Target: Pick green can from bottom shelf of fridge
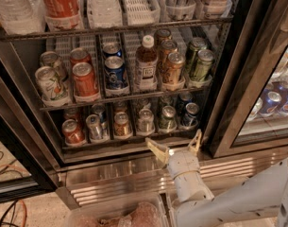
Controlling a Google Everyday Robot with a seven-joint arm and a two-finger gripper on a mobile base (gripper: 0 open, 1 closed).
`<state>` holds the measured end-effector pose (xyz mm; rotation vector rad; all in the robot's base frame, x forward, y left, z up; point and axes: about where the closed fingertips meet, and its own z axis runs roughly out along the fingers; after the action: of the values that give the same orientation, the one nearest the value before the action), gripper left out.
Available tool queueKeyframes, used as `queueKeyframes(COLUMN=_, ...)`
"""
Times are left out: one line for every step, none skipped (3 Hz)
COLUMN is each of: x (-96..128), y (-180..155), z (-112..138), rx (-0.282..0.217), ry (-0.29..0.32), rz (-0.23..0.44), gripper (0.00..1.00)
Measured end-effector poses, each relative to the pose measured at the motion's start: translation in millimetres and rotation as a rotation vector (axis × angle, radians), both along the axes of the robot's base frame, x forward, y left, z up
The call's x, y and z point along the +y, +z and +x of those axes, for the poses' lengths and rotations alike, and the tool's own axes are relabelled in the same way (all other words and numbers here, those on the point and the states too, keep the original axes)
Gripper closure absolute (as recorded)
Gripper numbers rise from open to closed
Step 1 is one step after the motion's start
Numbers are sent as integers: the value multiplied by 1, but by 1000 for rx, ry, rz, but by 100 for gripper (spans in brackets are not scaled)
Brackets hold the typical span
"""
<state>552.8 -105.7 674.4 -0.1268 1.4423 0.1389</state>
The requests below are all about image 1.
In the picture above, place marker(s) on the gold can bottom shelf front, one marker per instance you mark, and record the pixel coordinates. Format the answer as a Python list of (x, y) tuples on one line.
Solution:
[(121, 124)]

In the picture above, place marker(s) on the clear water bottle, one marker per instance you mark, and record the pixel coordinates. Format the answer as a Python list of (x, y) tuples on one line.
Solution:
[(21, 17), (104, 13)]

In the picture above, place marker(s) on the silver can bottom shelf front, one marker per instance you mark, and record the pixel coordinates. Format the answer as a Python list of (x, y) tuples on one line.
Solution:
[(94, 127)]

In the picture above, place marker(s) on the striped can top shelf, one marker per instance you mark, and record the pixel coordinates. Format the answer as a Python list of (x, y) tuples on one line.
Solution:
[(180, 10)]

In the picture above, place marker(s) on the glass fridge door right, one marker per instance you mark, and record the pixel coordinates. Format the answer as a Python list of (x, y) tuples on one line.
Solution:
[(255, 59)]

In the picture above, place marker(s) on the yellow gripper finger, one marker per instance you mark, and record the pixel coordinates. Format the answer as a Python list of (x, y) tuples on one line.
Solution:
[(195, 143), (160, 151)]

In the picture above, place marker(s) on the red cola bottle top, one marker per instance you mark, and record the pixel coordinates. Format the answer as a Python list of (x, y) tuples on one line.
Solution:
[(62, 15)]

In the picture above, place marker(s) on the green tall can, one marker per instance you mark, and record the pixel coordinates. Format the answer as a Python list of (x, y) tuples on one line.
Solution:
[(196, 44), (203, 65)]

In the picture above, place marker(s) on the orange tall can rear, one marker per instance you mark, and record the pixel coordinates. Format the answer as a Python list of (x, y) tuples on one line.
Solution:
[(161, 35)]

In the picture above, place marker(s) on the orange tall can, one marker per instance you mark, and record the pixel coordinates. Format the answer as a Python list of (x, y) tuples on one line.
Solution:
[(166, 47), (173, 68), (161, 35)]

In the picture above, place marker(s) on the red soda can front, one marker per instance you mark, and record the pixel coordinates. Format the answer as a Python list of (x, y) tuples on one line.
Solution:
[(84, 79)]

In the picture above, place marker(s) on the left clear plastic bin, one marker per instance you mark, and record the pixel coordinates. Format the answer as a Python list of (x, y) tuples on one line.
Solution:
[(133, 210)]

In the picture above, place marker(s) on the red can bottom shelf front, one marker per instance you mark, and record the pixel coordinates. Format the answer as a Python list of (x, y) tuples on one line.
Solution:
[(72, 132)]

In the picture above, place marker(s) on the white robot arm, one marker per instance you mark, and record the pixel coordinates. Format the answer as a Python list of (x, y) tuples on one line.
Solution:
[(264, 192)]

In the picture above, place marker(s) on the blue soda can front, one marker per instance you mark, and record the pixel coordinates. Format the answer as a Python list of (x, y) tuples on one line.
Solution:
[(115, 73)]

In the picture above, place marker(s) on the empty white shelf tray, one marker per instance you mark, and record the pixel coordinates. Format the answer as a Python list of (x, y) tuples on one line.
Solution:
[(142, 12)]

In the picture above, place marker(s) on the green tall can front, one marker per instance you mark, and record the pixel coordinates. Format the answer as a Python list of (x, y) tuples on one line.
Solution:
[(203, 65)]

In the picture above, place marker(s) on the blue soda can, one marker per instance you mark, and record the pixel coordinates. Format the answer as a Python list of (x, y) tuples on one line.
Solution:
[(112, 49), (115, 73)]

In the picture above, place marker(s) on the tea bottle white cap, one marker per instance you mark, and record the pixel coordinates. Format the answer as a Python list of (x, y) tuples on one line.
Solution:
[(146, 61)]

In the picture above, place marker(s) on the grey can bottom shelf front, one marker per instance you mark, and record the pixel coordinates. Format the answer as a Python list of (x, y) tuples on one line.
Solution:
[(146, 120)]

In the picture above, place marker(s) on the blue can bottom shelf front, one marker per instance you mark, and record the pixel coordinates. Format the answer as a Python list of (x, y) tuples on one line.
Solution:
[(189, 117)]

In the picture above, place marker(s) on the clear water bottle top left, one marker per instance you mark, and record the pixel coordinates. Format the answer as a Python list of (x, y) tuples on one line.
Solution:
[(21, 17)]

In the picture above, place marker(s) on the clear water bottle top middle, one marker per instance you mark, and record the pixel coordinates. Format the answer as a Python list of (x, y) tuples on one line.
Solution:
[(104, 13)]

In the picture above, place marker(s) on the orange tall can middle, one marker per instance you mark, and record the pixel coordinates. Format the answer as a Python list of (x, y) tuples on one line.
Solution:
[(166, 47)]

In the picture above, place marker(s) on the green tall can rear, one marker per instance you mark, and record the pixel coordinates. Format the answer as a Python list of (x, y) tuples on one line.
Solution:
[(196, 44)]

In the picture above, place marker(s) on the red soda can rear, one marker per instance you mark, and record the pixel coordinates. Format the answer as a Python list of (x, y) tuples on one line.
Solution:
[(80, 54)]

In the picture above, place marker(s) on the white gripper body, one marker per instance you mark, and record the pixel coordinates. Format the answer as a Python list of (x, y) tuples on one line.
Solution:
[(182, 164)]

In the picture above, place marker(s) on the orange tall can front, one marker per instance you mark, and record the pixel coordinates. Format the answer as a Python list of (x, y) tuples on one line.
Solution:
[(173, 68)]

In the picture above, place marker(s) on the green can bottom shelf front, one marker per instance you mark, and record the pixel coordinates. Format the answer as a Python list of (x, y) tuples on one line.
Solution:
[(167, 120)]

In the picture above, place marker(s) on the silver can behind white can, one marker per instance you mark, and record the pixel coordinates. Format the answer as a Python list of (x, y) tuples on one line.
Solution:
[(54, 60)]

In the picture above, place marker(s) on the white citrus soda can front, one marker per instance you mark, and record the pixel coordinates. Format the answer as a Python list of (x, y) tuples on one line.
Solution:
[(50, 84)]

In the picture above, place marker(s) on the blue soda can rear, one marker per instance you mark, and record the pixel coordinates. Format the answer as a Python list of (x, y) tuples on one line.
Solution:
[(112, 49)]

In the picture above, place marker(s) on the red soda can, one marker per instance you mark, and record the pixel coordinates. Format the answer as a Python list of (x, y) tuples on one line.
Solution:
[(80, 54), (84, 79)]

